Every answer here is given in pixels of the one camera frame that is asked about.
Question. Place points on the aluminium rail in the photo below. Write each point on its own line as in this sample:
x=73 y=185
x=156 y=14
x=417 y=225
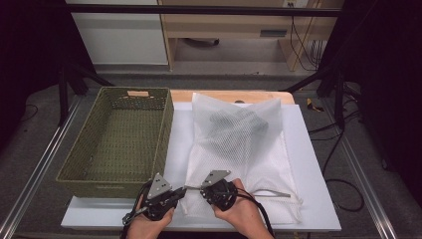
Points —
x=365 y=189
x=36 y=172

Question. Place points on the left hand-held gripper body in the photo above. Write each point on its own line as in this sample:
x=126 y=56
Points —
x=158 y=187

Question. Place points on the black horizontal frame bar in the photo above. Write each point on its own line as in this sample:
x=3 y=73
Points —
x=199 y=10

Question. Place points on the black curtain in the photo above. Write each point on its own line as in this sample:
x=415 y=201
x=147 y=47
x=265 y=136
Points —
x=388 y=83
x=30 y=49

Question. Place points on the yellow and black tool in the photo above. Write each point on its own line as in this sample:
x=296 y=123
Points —
x=312 y=105

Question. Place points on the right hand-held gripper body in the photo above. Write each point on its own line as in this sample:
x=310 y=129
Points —
x=217 y=177

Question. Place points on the black chair base leg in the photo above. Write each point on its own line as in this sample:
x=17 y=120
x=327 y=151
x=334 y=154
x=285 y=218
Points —
x=202 y=42

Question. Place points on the person's right hand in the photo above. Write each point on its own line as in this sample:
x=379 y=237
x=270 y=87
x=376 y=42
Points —
x=242 y=212

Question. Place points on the light wooden desk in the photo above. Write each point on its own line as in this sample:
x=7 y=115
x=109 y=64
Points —
x=229 y=26

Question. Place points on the white wall socket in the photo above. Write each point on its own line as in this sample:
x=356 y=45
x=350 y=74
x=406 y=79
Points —
x=295 y=3

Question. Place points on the white board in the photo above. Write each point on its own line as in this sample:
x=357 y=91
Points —
x=312 y=149

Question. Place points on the black metal stand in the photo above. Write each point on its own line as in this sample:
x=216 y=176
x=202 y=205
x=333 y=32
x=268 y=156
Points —
x=63 y=93
x=338 y=89

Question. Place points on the white mesh laundry bag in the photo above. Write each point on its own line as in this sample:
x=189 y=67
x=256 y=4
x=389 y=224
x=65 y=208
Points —
x=265 y=159

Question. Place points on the white cabinet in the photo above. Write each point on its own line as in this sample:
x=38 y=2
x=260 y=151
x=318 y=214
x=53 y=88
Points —
x=122 y=40

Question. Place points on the green woven basket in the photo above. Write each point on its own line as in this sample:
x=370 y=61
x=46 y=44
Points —
x=126 y=139

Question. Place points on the person's left hand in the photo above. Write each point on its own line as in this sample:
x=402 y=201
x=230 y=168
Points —
x=146 y=229

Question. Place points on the light blue denim jeans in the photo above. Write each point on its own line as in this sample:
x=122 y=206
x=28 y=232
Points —
x=239 y=126

